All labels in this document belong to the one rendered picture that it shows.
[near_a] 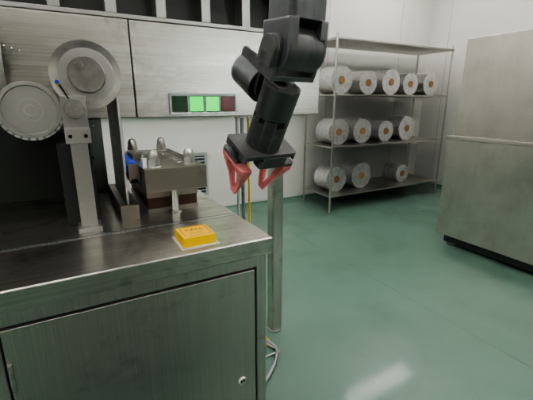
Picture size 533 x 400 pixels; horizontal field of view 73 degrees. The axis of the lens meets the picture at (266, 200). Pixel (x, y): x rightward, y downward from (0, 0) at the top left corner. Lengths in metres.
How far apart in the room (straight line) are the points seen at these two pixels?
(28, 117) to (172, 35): 0.58
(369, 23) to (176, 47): 3.93
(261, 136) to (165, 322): 0.46
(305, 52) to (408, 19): 5.07
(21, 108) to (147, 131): 2.78
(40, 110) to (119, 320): 0.48
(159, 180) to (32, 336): 0.42
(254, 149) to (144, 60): 0.80
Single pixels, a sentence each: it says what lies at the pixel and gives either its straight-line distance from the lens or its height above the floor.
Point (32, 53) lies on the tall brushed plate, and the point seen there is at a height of 1.32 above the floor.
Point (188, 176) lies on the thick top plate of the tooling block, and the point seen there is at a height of 1.00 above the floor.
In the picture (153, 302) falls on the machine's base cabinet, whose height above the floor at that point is 0.80.
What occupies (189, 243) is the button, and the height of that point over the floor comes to 0.91.
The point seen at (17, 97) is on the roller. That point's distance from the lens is 0.95.
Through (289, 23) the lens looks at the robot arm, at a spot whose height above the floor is 1.29.
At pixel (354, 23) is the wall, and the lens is 4.89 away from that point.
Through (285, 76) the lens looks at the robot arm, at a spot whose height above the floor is 1.23.
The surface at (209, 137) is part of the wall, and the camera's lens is 3.85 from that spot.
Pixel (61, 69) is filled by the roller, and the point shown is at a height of 1.26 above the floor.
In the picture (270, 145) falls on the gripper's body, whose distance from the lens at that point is 0.56.
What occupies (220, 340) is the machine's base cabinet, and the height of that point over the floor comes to 0.66.
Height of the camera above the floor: 1.19
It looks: 15 degrees down
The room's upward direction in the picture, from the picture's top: straight up
